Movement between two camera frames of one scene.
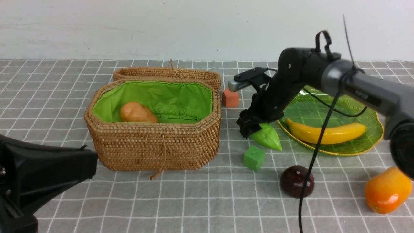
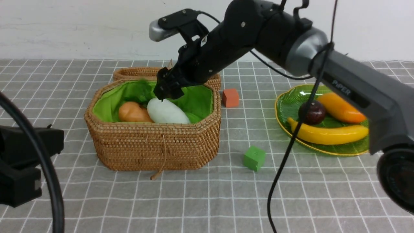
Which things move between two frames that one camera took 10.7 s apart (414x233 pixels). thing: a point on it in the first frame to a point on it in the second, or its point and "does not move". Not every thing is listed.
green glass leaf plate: x=314 y=105 does not move
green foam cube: x=254 y=157 does not move
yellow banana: x=333 y=132 does not move
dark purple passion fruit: x=292 y=180 to x=315 y=114
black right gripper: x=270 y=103 to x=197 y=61
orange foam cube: x=230 y=99 does not move
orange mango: x=388 y=190 to x=335 y=105
